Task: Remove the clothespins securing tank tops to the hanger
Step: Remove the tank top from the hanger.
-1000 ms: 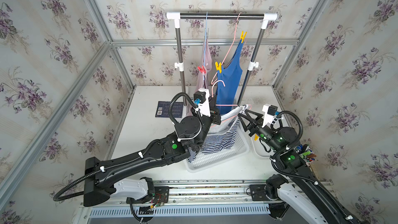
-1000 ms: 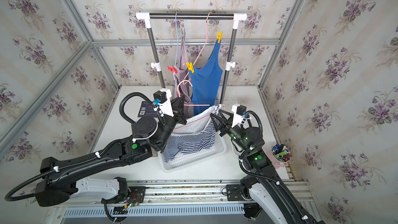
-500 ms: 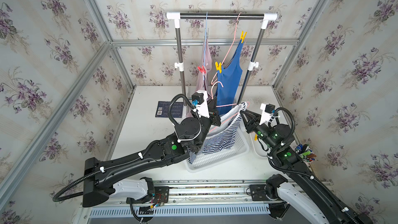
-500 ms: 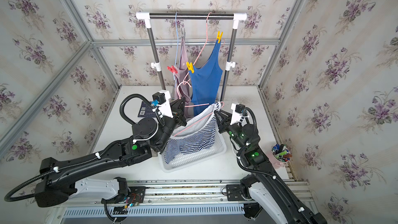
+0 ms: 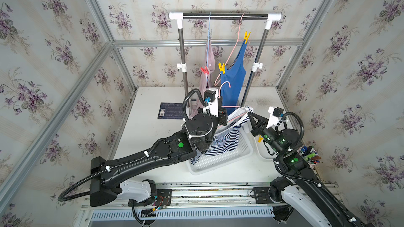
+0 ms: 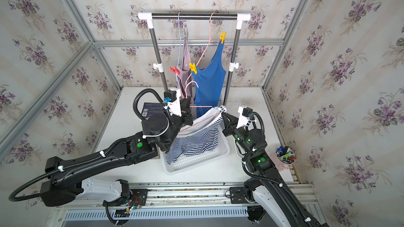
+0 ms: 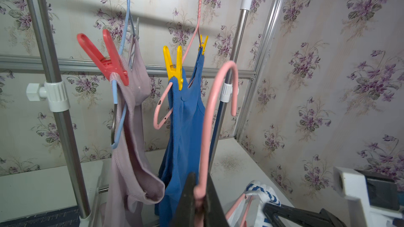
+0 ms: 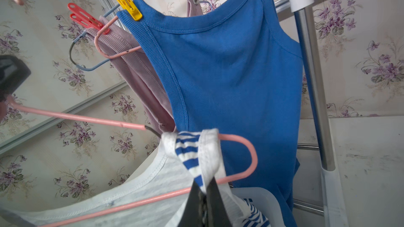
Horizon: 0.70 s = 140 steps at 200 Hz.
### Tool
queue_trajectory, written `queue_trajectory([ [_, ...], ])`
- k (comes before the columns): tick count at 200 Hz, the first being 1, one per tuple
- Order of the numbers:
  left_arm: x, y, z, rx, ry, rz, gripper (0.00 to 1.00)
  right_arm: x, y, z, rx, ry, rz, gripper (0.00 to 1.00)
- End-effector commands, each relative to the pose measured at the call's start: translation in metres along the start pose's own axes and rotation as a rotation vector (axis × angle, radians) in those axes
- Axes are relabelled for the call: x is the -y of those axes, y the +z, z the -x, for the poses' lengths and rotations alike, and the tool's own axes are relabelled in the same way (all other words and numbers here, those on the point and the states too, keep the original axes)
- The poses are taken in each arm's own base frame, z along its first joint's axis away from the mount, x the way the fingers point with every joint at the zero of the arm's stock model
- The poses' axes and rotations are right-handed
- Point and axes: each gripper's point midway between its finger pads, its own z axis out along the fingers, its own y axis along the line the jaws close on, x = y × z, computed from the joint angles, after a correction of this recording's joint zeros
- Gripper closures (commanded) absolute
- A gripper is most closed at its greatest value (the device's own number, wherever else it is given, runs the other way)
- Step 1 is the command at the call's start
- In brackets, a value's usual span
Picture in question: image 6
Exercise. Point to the white perforated plastic basket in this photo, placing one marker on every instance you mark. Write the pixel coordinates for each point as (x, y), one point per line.
(185, 161)

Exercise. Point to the yellow upper clothespin blue top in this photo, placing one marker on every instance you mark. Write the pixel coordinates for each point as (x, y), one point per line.
(222, 37)

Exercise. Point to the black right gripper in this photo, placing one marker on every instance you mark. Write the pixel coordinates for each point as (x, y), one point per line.
(231, 123)

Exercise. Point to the white metal clothes rack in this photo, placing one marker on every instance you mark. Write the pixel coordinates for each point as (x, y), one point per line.
(240, 18)

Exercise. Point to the pink pen cup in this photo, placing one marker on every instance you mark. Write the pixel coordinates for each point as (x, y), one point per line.
(285, 157)

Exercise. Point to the pink tank top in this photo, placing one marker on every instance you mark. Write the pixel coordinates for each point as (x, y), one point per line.
(185, 72)

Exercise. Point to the red clothespin on pink top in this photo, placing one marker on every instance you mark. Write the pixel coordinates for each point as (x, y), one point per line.
(175, 70)

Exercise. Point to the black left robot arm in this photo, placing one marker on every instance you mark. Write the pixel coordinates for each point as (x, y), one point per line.
(63, 181)

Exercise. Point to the blue white striped tank top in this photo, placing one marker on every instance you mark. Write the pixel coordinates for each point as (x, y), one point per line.
(200, 137)

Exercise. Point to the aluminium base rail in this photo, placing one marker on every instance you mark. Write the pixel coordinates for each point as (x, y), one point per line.
(175, 201)

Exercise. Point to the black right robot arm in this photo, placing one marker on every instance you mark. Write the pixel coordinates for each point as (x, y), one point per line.
(265, 185)

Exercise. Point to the yellow clothespin blue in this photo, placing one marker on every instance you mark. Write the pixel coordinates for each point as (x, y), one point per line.
(193, 68)
(222, 37)

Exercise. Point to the pink wire hanger striped top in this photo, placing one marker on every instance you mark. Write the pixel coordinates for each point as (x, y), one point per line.
(192, 101)

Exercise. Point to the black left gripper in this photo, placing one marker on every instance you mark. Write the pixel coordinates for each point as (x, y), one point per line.
(185, 111)

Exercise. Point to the yellow lower clothespin blue top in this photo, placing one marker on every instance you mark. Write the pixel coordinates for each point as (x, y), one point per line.
(193, 68)

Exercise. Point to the pink wire hanger blue top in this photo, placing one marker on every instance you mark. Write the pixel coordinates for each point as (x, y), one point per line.
(209, 41)

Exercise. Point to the light blue wire hanger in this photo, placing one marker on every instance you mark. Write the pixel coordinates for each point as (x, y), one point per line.
(180, 37)

